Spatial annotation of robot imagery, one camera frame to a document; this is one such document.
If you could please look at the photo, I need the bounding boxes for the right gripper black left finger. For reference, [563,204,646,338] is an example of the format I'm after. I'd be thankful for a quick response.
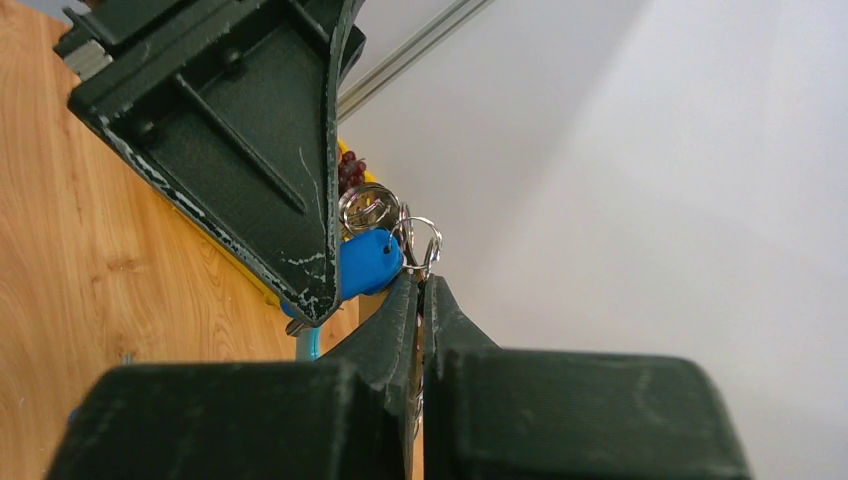
[46,274,419,479]

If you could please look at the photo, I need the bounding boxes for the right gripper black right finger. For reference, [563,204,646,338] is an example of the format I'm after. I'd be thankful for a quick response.
[423,276,752,479]

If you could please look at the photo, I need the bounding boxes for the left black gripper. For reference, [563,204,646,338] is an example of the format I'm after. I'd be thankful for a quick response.
[54,1,367,286]

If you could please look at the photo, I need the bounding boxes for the metal key plate blue handle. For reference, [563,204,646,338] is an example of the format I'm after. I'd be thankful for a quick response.
[284,183,444,439]

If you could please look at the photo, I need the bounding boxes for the key with blue tag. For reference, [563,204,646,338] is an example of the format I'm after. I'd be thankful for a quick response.
[266,229,403,326]

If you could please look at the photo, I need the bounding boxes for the yellow plastic fruit basket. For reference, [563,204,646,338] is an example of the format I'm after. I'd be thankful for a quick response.
[171,140,375,317]

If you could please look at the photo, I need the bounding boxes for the dark purple grape bunch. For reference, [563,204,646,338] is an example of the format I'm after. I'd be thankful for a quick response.
[337,150,367,196]

